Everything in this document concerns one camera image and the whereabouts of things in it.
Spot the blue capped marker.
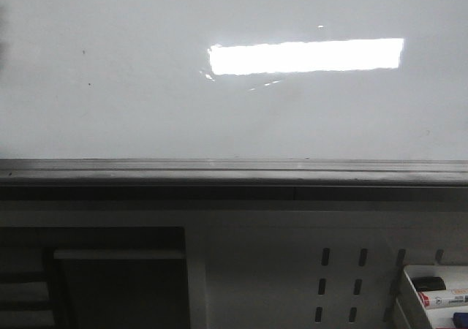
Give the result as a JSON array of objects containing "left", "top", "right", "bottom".
[{"left": 453, "top": 312, "right": 468, "bottom": 328}]

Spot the grey aluminium whiteboard ledge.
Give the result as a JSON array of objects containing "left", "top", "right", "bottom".
[{"left": 1, "top": 159, "right": 467, "bottom": 201}]

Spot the red capped white marker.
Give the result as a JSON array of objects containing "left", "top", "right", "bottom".
[{"left": 418, "top": 288, "right": 467, "bottom": 309}]

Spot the dark cabinet with white shelf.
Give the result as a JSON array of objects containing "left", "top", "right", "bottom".
[{"left": 1, "top": 227, "right": 190, "bottom": 328}]

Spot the white perforated metal panel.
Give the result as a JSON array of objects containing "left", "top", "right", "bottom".
[{"left": 185, "top": 211, "right": 467, "bottom": 328}]

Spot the white marker tray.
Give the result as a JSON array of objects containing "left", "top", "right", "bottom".
[{"left": 395, "top": 265, "right": 467, "bottom": 328}]

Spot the black capped marker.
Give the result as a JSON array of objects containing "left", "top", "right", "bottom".
[{"left": 411, "top": 276, "right": 447, "bottom": 292}]

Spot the white whiteboard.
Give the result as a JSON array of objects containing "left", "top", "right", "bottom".
[{"left": 1, "top": 0, "right": 467, "bottom": 160}]

